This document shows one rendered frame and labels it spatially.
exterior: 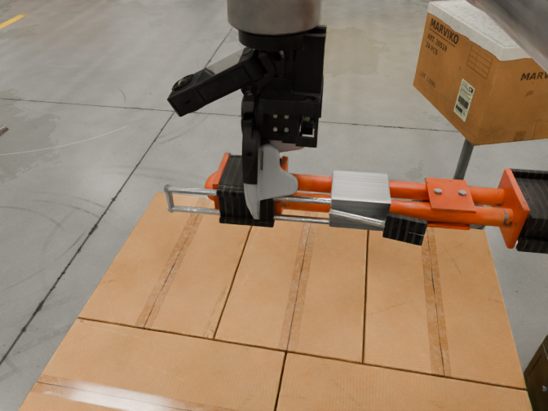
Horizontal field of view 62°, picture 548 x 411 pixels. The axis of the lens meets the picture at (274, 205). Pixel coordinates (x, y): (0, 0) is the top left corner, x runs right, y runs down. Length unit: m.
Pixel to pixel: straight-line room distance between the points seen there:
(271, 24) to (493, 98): 1.59
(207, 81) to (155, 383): 0.90
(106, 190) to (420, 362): 2.07
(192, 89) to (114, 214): 2.17
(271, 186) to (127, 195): 2.28
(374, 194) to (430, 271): 0.98
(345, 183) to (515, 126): 1.58
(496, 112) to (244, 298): 1.22
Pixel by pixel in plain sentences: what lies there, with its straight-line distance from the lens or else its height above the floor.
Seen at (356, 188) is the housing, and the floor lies 1.27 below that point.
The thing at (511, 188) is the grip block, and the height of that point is 1.28.
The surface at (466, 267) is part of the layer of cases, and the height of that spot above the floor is 0.54.
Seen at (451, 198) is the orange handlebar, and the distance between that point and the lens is 0.58.
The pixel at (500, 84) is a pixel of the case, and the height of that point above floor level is 0.88.
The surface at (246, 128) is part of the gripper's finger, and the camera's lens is 0.48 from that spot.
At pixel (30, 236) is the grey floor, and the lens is 2.67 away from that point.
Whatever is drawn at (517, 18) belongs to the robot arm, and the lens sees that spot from 0.21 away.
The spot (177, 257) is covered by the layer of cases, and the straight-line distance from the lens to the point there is 1.52.
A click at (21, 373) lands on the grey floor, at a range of 2.10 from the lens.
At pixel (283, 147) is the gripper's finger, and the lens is 0.59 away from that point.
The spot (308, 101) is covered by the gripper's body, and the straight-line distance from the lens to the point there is 0.47.
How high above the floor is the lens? 1.60
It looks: 39 degrees down
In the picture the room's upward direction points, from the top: straight up
